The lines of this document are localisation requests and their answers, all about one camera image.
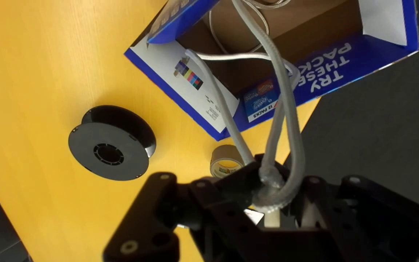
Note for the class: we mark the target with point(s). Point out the tan tape roll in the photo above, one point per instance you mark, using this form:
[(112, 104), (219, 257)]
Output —
[(224, 160)]

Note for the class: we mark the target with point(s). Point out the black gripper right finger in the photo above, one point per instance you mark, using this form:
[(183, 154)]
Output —
[(378, 227)]

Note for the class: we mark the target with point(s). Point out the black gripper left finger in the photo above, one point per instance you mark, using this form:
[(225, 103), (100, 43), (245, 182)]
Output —
[(155, 218)]

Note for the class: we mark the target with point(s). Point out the blue cardboard box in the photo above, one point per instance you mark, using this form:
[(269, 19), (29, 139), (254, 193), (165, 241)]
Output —
[(326, 72)]

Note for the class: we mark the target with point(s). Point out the black tape roll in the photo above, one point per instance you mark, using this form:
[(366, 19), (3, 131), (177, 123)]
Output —
[(87, 139)]

